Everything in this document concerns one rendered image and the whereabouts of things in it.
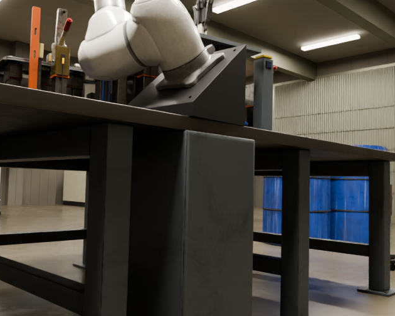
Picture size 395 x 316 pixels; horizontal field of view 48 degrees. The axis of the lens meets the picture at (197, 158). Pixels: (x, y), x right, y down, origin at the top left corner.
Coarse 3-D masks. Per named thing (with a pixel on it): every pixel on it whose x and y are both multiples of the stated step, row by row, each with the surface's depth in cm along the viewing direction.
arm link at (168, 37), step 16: (144, 0) 126; (160, 0) 126; (176, 0) 130; (144, 16) 127; (160, 16) 126; (176, 16) 127; (128, 32) 132; (144, 32) 129; (160, 32) 128; (176, 32) 128; (192, 32) 131; (144, 48) 132; (160, 48) 131; (176, 48) 130; (192, 48) 132; (144, 64) 137; (160, 64) 136; (176, 64) 133
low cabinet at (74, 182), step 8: (64, 176) 1006; (72, 176) 980; (80, 176) 956; (64, 184) 1004; (72, 184) 978; (80, 184) 953; (64, 192) 1001; (72, 192) 976; (80, 192) 951; (64, 200) 999; (72, 200) 974; (80, 200) 949
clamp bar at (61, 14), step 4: (60, 8) 180; (56, 12) 184; (60, 12) 180; (64, 12) 180; (60, 16) 180; (64, 16) 181; (56, 20) 181; (60, 20) 181; (64, 20) 181; (56, 24) 181; (60, 24) 181; (64, 24) 182; (56, 28) 181; (60, 28) 181; (56, 32) 180; (60, 32) 181; (56, 36) 180; (60, 36) 181; (56, 40) 181; (56, 44) 181; (64, 44) 183
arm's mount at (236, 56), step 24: (240, 48) 140; (216, 72) 132; (240, 72) 138; (144, 96) 145; (168, 96) 134; (192, 96) 125; (216, 96) 129; (240, 96) 138; (216, 120) 129; (240, 120) 137
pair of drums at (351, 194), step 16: (272, 176) 396; (272, 192) 396; (320, 192) 387; (336, 192) 418; (352, 192) 409; (368, 192) 407; (272, 208) 394; (320, 208) 386; (336, 208) 417; (352, 208) 408; (368, 208) 406; (272, 224) 393; (320, 224) 385; (336, 224) 416; (352, 224) 407; (368, 224) 405; (352, 240) 406; (368, 240) 404
